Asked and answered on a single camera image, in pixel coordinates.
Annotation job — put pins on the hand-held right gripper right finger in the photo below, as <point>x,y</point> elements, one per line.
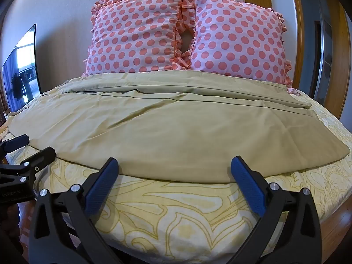
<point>249,183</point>

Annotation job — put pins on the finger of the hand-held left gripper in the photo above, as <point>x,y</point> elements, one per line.
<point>44,155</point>
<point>17,142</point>

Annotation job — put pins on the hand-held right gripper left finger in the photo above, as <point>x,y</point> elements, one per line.
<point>100,183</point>

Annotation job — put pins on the black flat screen television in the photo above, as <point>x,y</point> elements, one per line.
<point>23,71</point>

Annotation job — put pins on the bed with yellow patterned sheet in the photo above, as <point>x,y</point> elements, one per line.
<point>178,214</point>

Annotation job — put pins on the pink polka dot pillow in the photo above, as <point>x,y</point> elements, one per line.
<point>236,38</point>
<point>137,33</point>

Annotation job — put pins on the wooden door frame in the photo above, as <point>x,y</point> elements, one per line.
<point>298,33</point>

